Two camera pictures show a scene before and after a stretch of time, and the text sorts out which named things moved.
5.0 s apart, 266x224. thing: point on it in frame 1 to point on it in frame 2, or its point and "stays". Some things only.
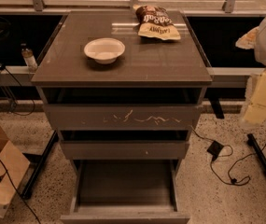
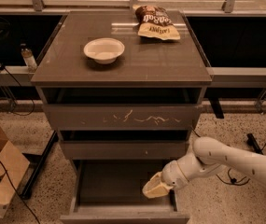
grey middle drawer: (124, 144) stays
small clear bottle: (29, 58) stays
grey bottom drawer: (126, 191) stays
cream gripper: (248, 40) to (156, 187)
